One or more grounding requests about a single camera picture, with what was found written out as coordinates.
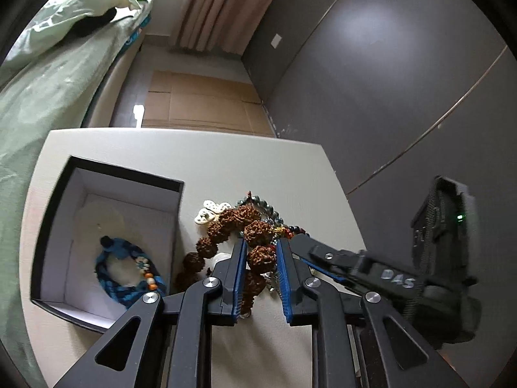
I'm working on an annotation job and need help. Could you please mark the light green quilt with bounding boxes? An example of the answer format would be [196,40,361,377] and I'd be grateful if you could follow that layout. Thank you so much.
[4,0,156,69]

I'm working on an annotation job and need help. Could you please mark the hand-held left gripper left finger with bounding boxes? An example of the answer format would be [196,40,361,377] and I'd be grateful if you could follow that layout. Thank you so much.
[52,238,249,388]

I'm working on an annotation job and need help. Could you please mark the black cloth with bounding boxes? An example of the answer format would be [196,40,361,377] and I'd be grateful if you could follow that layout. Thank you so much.
[72,7,116,38]

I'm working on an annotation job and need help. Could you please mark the flat cardboard sheet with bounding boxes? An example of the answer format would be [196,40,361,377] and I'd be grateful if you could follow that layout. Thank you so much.
[141,70,275,137]

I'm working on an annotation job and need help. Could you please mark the black jewelry box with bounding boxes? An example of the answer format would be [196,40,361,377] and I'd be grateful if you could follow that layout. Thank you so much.
[30,154,184,334]

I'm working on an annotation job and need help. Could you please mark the blue braided bracelet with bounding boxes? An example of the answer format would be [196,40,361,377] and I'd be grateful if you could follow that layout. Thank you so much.
[95,236,167,306]

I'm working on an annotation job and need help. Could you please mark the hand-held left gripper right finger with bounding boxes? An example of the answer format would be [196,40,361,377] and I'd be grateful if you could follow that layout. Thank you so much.
[276,238,473,388]

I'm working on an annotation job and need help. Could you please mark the pink curtain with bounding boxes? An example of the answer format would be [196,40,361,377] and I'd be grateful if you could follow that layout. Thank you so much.
[175,0,289,55]

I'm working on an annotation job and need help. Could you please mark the bed with green sheet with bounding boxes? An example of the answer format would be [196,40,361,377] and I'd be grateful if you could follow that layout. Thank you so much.
[0,4,152,388]

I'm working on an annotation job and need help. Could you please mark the brown rudraksha bead bracelet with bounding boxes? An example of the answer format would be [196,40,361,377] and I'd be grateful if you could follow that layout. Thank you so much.
[175,205,280,318]

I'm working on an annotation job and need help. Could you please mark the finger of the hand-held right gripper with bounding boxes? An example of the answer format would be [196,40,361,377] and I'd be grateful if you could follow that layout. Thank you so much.
[291,236,364,277]
[296,253,353,288]

